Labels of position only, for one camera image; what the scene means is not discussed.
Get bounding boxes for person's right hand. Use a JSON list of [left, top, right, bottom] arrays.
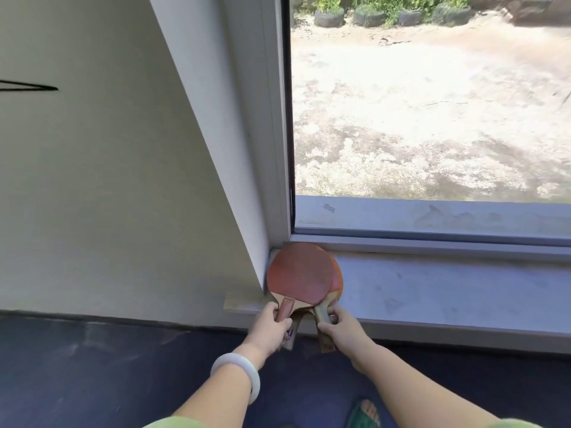
[[316, 305, 373, 362]]

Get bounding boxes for person's left hand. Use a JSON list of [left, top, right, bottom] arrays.
[[243, 302, 294, 358]]

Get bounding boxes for red table tennis paddle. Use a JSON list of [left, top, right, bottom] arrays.
[[267, 243, 335, 352], [300, 258, 344, 353]]

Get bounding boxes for person's right forearm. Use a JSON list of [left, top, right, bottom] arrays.
[[350, 343, 505, 428]]

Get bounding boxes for person's left forearm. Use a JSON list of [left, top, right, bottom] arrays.
[[172, 345, 268, 428]]

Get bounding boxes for white jade bangle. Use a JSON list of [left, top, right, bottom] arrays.
[[210, 353, 261, 405]]

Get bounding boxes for grey stone window sill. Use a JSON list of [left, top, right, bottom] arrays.
[[223, 249, 571, 355]]

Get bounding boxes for person's foot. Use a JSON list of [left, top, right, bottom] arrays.
[[359, 399, 381, 428]]

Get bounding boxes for green slipper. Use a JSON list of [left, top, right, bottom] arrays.
[[346, 399, 384, 428]]

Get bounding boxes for light green sleeve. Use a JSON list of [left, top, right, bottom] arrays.
[[142, 416, 210, 428], [484, 417, 542, 428]]

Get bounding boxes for green plants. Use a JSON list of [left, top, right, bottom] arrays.
[[314, 0, 473, 18]]

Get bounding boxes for white window frame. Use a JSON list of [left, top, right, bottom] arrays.
[[223, 0, 571, 263]]

